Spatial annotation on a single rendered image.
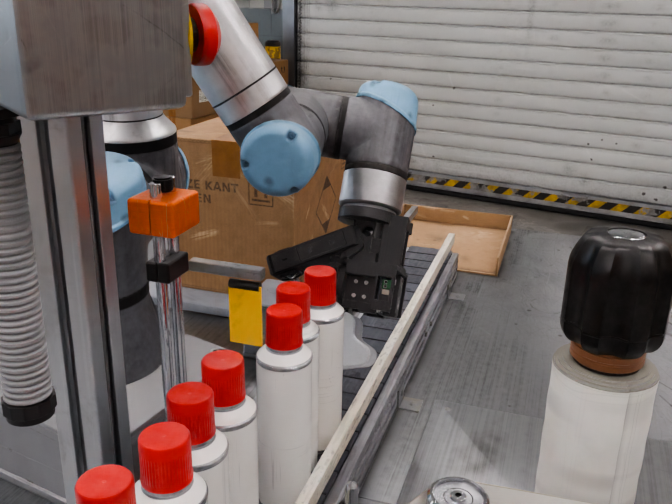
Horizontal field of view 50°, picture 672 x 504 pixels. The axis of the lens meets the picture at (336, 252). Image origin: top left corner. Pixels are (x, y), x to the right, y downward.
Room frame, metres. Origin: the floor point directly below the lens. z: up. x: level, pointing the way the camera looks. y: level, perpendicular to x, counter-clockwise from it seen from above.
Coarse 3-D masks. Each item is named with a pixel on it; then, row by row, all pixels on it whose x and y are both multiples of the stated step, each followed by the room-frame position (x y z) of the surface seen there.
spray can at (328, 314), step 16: (304, 272) 0.68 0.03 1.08; (320, 272) 0.68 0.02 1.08; (336, 272) 0.68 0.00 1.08; (320, 288) 0.67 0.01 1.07; (320, 304) 0.67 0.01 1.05; (336, 304) 0.68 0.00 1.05; (320, 320) 0.66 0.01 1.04; (336, 320) 0.67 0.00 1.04; (320, 336) 0.66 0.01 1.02; (336, 336) 0.67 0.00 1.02; (320, 352) 0.66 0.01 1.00; (336, 352) 0.67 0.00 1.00; (320, 368) 0.66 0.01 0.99; (336, 368) 0.67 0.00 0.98; (320, 384) 0.66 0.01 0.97; (336, 384) 0.67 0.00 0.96; (320, 400) 0.66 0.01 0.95; (336, 400) 0.67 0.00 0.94; (320, 416) 0.66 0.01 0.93; (336, 416) 0.67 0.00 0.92; (320, 432) 0.66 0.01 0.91; (320, 448) 0.66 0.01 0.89
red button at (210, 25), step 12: (192, 12) 0.47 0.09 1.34; (204, 12) 0.47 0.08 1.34; (192, 24) 0.46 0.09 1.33; (204, 24) 0.46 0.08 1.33; (216, 24) 0.46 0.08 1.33; (204, 36) 0.46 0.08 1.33; (216, 36) 0.46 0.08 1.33; (204, 48) 0.46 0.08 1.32; (216, 48) 0.46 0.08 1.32; (192, 60) 0.47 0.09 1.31; (204, 60) 0.47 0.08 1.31
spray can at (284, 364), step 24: (288, 312) 0.58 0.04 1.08; (288, 336) 0.57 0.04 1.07; (264, 360) 0.57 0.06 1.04; (288, 360) 0.57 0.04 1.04; (264, 384) 0.57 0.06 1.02; (288, 384) 0.56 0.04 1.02; (264, 408) 0.57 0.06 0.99; (288, 408) 0.56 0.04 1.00; (264, 432) 0.57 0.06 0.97; (288, 432) 0.56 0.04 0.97; (264, 456) 0.57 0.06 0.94; (288, 456) 0.56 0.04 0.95; (264, 480) 0.57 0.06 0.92; (288, 480) 0.56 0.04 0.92
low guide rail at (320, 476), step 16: (448, 240) 1.28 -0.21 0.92; (432, 272) 1.12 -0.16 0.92; (416, 304) 0.99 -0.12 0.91; (400, 320) 0.93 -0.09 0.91; (400, 336) 0.89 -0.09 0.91; (384, 352) 0.83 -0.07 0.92; (384, 368) 0.81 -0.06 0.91; (368, 384) 0.75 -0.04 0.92; (368, 400) 0.74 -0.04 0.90; (352, 416) 0.68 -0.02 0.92; (336, 432) 0.65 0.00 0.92; (352, 432) 0.67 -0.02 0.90; (336, 448) 0.62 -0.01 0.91; (320, 464) 0.60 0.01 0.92; (336, 464) 0.62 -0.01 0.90; (320, 480) 0.57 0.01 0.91; (304, 496) 0.55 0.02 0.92
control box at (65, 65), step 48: (0, 0) 0.39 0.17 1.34; (48, 0) 0.39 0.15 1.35; (96, 0) 0.40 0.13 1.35; (144, 0) 0.42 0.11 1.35; (0, 48) 0.40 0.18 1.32; (48, 48) 0.39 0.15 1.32; (96, 48) 0.40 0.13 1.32; (144, 48) 0.42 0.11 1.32; (192, 48) 0.44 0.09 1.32; (0, 96) 0.41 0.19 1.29; (48, 96) 0.38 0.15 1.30; (96, 96) 0.40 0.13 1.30; (144, 96) 0.42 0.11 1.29
